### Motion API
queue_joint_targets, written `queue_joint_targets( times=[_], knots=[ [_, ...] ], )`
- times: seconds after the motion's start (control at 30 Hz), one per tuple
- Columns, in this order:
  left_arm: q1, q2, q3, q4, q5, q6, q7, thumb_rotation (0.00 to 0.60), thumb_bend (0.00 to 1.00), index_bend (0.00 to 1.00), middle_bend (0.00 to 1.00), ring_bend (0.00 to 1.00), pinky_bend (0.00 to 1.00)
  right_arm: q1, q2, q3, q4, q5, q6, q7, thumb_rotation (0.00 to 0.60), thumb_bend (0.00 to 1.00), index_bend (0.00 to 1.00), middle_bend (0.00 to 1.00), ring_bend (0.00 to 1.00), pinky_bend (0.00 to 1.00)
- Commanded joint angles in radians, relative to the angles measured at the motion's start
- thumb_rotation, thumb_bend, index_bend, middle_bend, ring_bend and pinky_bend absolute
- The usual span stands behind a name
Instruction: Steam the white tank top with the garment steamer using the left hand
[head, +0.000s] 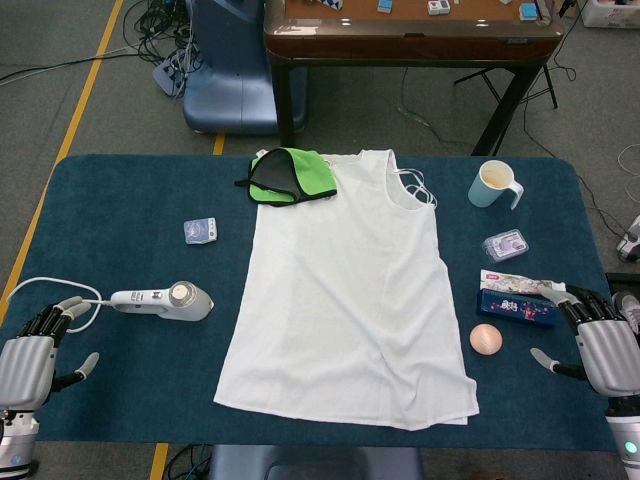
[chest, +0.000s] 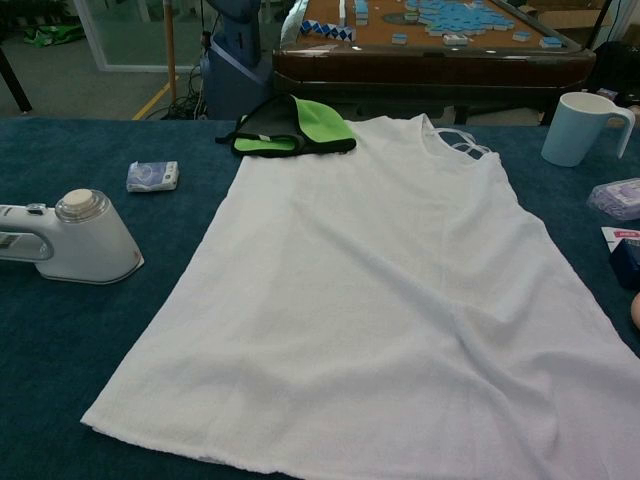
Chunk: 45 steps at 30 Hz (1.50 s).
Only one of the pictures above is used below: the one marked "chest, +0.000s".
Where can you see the green and black cloth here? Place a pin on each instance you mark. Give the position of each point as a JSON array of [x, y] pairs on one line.
[[315, 120]]

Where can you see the small blue tissue pack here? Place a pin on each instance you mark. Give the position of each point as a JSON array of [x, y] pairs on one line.
[[152, 176]]

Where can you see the clear purple-label plastic box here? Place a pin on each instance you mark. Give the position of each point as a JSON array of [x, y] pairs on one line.
[[617, 200]]

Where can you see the brown wooden mahjong table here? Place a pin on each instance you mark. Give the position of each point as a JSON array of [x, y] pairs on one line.
[[430, 65]]

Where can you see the white faced mahjong tile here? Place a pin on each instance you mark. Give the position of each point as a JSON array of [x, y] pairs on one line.
[[456, 40]]

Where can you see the wooden pole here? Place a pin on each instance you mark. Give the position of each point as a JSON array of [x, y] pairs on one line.
[[171, 45]]

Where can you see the white handheld garment steamer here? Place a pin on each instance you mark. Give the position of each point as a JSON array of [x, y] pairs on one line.
[[85, 250]]

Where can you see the blue mahjong tile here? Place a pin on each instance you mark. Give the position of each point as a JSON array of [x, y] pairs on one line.
[[549, 43], [401, 39]]

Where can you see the pink round puff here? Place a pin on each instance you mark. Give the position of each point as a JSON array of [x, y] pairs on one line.
[[636, 310]]

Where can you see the dark blue toothpaste box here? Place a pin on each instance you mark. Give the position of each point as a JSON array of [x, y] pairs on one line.
[[627, 265]]

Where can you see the white printed toothpaste tube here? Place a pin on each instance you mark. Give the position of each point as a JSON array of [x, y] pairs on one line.
[[625, 235]]

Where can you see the dark blue carpet table cover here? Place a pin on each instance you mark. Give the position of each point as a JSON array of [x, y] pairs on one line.
[[75, 350]]

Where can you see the white sleeveless shirt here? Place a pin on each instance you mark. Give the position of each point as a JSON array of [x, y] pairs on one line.
[[350, 300]]

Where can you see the blue white snake puzzle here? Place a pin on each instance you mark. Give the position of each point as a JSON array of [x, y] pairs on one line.
[[325, 31]]

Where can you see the green bag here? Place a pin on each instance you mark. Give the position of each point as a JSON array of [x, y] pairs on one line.
[[52, 35]]

